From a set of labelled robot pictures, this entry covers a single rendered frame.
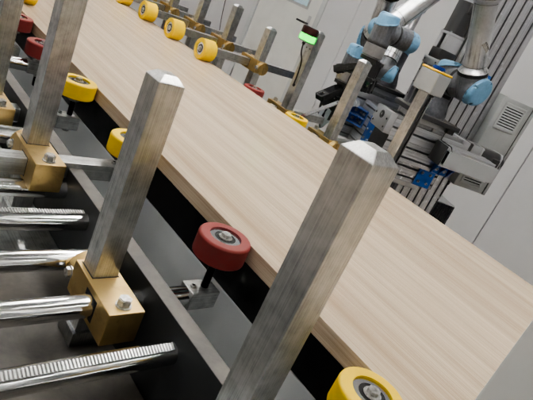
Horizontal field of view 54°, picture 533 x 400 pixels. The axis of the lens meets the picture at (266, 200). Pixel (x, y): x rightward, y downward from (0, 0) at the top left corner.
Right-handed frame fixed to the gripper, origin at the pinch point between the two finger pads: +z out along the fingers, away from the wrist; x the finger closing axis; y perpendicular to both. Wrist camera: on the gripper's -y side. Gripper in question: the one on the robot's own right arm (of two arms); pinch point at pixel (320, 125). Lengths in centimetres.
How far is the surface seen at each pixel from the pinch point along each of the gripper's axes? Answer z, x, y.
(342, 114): -14.6, -30.7, -27.6
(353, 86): -24.4, -30.1, -27.8
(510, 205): 34, -3, 236
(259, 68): -12.9, 16.5, -28.2
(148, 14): -12, 71, -51
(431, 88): -35, -58, -29
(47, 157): -7, -67, -136
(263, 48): -20.2, 19.3, -27.6
